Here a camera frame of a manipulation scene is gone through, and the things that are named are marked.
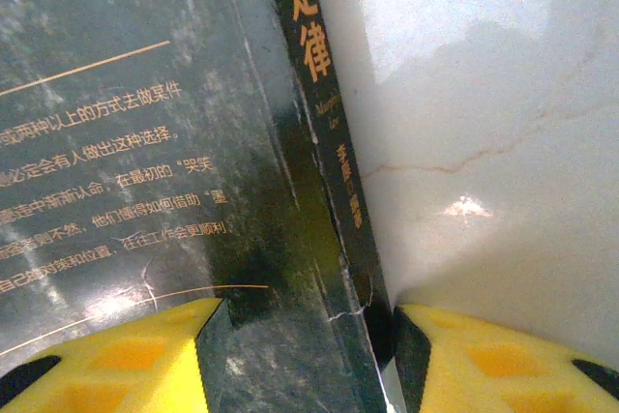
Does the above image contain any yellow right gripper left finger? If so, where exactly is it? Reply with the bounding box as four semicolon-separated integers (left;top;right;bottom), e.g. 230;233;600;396
0;296;231;413

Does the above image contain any dark book with orange text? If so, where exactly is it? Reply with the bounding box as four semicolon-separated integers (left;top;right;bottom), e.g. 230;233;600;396
0;0;405;413

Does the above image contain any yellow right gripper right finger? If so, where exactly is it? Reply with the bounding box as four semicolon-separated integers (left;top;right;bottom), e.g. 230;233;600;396
394;304;619;413

